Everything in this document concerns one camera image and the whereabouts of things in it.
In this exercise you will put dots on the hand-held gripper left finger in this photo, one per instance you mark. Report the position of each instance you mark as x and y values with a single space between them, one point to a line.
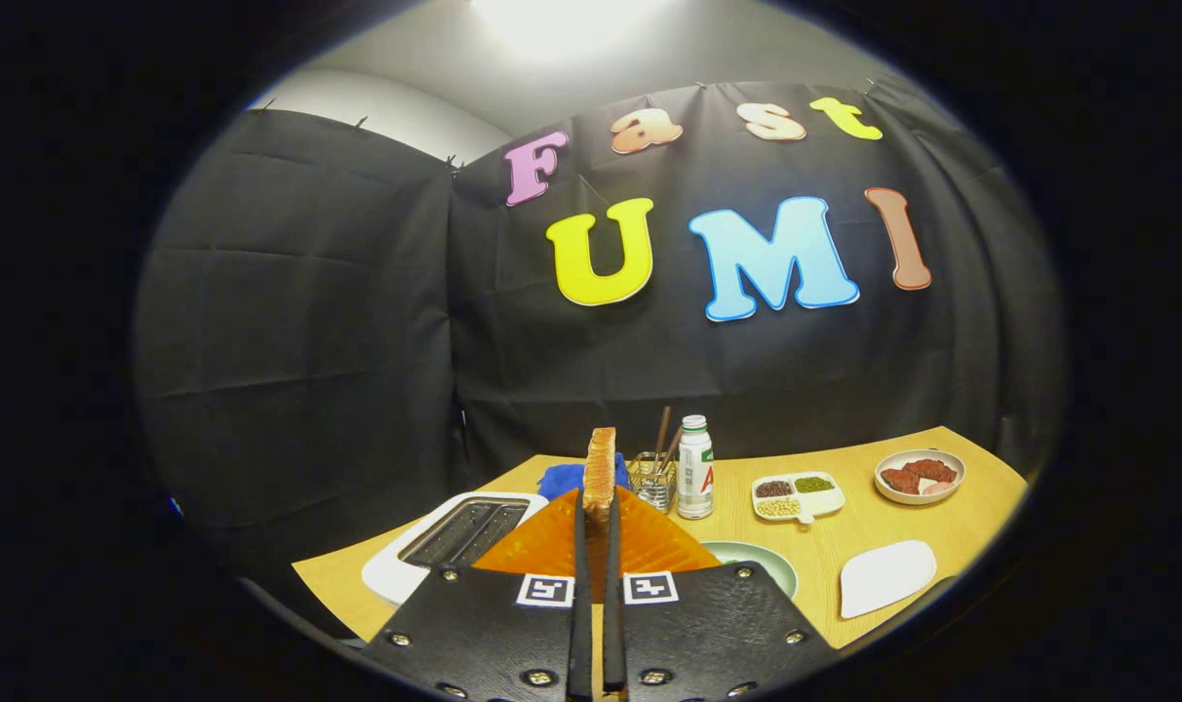
581 634

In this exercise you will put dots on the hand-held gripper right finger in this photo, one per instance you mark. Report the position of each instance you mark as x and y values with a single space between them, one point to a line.
614 634

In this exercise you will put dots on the toasted bread slice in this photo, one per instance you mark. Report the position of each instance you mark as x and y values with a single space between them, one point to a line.
600 473

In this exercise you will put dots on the metal mesh utensil holder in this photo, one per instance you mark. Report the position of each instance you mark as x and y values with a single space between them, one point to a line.
652 487

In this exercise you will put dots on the blue cloth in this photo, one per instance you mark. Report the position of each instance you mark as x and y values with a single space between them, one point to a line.
562 480

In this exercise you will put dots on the light green plate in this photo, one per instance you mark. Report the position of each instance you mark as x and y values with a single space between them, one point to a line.
767 565

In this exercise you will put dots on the white drink bottle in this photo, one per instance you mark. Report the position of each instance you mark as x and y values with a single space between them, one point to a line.
694 478

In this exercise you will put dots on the white toaster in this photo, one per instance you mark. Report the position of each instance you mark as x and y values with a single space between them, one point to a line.
386 575

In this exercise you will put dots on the pile of yellow beans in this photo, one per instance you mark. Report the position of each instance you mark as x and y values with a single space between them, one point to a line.
778 507

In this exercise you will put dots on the brown chopsticks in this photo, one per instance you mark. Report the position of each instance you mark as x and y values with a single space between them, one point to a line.
662 429

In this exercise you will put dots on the pile of dark beans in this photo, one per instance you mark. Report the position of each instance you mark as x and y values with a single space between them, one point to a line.
773 488

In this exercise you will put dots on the white divided dish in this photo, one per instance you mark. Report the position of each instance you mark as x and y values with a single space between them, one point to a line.
825 505

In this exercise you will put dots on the pile of green beans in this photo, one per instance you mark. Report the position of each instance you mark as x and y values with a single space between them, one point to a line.
814 484

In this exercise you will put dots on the white squarish plate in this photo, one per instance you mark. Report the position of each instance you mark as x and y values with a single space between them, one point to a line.
888 578

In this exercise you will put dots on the round white meat plate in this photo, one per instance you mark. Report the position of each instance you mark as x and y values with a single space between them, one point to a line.
888 495

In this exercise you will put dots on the dark red meat slice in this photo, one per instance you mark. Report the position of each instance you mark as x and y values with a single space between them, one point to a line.
900 481
932 470

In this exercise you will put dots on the pink ham slice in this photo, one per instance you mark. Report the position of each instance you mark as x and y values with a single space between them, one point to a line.
936 487

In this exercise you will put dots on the black backdrop cloth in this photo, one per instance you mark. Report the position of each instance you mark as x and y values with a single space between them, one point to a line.
308 341

